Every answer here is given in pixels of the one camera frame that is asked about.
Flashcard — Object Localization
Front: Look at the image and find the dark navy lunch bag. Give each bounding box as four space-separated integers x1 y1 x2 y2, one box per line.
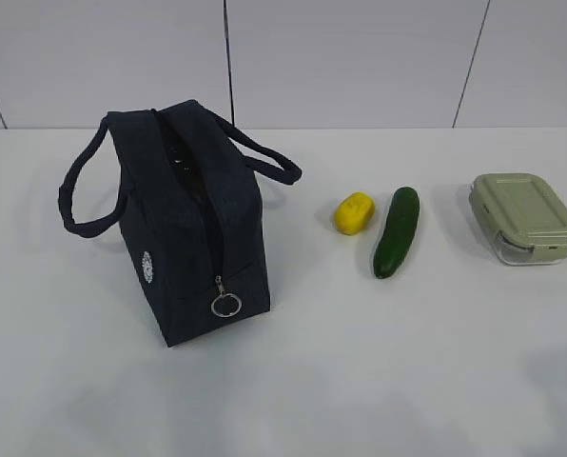
58 100 302 347

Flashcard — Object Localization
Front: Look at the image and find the green cucumber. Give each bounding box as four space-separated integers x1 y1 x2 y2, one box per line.
373 187 420 279

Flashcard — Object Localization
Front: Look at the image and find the glass container with green lid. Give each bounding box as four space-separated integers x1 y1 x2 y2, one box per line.
468 173 567 266

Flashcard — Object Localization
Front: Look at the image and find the yellow lemon-shaped toy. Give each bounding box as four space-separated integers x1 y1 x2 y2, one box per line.
333 192 376 236

